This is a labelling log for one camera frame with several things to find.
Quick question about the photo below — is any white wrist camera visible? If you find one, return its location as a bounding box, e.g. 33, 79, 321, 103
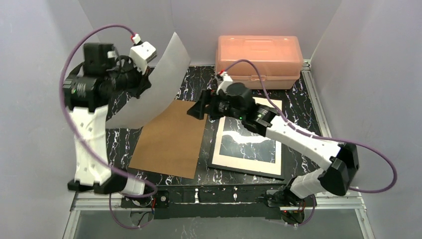
129, 33, 157, 75
215, 71, 233, 95

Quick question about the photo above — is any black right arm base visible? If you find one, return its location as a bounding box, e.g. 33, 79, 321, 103
261, 187, 317, 227

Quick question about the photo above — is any white mat board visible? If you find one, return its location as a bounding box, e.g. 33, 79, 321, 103
211, 96, 284, 177

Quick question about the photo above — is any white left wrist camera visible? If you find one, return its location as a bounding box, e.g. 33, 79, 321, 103
129, 33, 157, 75

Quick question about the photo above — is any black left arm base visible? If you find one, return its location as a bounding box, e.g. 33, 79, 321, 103
121, 189, 170, 209

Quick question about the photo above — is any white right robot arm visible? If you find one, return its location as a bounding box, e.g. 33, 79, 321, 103
187, 83, 359, 200

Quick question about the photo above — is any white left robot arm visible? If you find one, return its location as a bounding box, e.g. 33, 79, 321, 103
62, 42, 156, 196

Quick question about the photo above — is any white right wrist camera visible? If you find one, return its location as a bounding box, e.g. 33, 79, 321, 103
215, 71, 233, 95

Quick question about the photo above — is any cat photo print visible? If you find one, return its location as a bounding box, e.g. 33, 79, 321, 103
105, 33, 191, 129

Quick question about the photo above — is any aluminium rail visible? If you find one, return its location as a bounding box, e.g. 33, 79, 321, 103
301, 59, 332, 137
71, 185, 367, 211

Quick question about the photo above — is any aluminium front rail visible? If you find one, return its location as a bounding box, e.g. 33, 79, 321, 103
71, 185, 367, 211

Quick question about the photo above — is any brown cardboard backing board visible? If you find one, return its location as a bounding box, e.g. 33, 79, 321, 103
129, 100, 206, 179

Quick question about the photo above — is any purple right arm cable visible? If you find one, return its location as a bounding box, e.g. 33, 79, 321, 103
218, 59, 398, 228

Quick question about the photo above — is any aluminium right rail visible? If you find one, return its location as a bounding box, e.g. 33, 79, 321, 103
301, 59, 332, 137

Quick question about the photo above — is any pink plastic storage box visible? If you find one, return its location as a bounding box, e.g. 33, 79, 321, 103
215, 35, 304, 90

